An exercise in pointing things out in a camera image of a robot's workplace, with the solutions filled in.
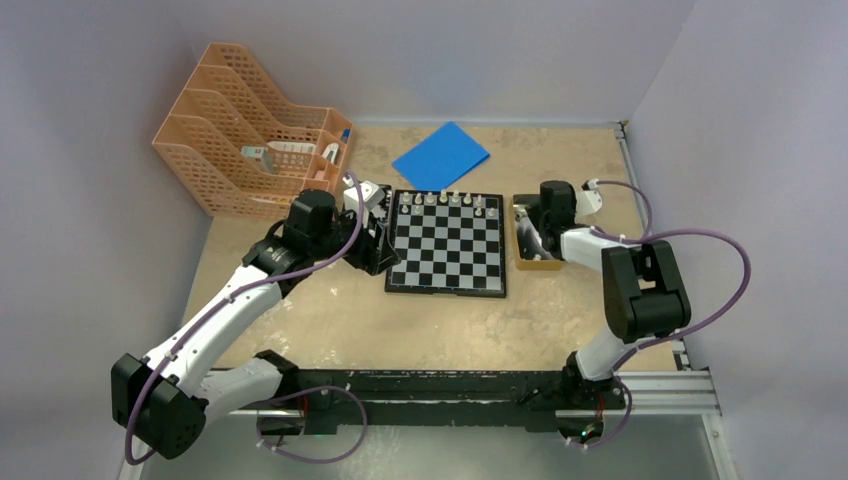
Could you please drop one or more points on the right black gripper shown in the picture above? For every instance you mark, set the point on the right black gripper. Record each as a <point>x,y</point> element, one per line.
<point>534,213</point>

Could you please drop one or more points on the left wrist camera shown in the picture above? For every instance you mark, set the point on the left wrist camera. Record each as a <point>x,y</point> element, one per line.
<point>351,197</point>

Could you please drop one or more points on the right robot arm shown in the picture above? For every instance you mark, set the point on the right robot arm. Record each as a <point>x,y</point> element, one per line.
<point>643,291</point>

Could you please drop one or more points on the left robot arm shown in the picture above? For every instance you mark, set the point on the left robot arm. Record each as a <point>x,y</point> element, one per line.
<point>165,398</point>

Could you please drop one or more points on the black mounting rail base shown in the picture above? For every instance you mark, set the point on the black mounting rail base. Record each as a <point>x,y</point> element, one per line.
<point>552,401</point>

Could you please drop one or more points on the black and white chessboard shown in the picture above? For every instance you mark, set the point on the black and white chessboard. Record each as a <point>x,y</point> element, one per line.
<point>447,249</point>

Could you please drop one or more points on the orange mesh file organizer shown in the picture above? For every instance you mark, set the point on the orange mesh file organizer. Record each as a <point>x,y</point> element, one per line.
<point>241,148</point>

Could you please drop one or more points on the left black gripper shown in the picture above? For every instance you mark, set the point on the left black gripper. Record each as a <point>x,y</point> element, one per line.
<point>373,252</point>

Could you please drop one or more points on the silver tin with black pieces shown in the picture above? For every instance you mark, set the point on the silver tin with black pieces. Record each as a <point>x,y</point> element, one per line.
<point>377,199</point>

